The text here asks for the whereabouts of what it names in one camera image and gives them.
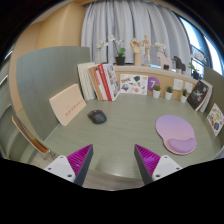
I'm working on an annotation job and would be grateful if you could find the white wall socket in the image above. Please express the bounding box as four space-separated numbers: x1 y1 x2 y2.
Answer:
172 78 184 91
184 81 194 94

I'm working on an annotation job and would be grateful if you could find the white sticker sheet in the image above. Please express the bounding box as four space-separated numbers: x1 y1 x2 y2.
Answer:
119 73 149 96

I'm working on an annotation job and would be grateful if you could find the wooden hand model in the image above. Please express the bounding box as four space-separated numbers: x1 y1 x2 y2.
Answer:
129 37 144 67

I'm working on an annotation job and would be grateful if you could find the wooden artist mannequin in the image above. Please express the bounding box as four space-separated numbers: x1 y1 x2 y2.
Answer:
139 34 158 66

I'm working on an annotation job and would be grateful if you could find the thick white book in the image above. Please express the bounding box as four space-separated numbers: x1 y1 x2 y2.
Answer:
77 62 92 101

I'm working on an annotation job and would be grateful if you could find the pink wooden horse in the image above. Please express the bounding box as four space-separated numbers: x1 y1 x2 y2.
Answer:
156 51 173 71

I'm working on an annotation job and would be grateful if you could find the light grey curtain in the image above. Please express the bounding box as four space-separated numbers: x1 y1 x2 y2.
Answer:
80 0 192 68

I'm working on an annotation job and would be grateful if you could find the small plant in white pot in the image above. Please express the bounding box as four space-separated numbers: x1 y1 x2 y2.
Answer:
180 88 189 104
152 84 162 99
165 86 174 101

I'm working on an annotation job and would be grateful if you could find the window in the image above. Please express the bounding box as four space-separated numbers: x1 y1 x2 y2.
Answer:
179 16 224 76

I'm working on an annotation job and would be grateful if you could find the white orchid behind horse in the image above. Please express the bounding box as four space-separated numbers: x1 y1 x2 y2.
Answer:
153 41 168 56

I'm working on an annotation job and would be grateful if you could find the black cover book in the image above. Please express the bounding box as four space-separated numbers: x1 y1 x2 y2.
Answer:
186 79 210 111

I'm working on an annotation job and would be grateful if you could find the purple mouse pad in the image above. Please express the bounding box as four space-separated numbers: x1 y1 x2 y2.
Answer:
155 114 198 156

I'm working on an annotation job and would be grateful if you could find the white orchid in black pot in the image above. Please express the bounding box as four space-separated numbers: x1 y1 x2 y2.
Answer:
96 34 127 66
188 53 208 81

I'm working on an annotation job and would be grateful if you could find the black computer mouse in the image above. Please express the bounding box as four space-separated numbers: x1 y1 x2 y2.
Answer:
87 109 108 125

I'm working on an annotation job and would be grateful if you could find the white book with red spine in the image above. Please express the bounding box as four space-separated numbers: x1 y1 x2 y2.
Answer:
93 68 108 102

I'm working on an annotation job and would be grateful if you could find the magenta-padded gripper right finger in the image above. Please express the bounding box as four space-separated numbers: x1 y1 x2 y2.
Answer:
133 143 183 186

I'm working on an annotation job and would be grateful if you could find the beige book with red text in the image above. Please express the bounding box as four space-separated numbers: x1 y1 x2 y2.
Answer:
48 83 88 127

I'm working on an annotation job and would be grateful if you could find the black wooden horse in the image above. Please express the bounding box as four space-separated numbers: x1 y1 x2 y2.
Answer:
173 55 187 73

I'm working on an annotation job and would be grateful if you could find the thin white book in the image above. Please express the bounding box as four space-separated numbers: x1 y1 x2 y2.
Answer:
84 62 98 101

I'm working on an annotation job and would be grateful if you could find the purple round number sticker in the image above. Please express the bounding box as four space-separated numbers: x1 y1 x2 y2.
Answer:
146 76 161 93

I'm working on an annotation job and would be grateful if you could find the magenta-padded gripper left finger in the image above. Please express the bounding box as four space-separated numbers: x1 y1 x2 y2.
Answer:
43 143 95 187

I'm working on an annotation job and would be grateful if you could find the picture cover book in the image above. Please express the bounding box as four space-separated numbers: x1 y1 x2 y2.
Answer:
102 63 121 102

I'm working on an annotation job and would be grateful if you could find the colourful food sticker sheet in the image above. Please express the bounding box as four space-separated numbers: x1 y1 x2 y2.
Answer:
206 102 224 137

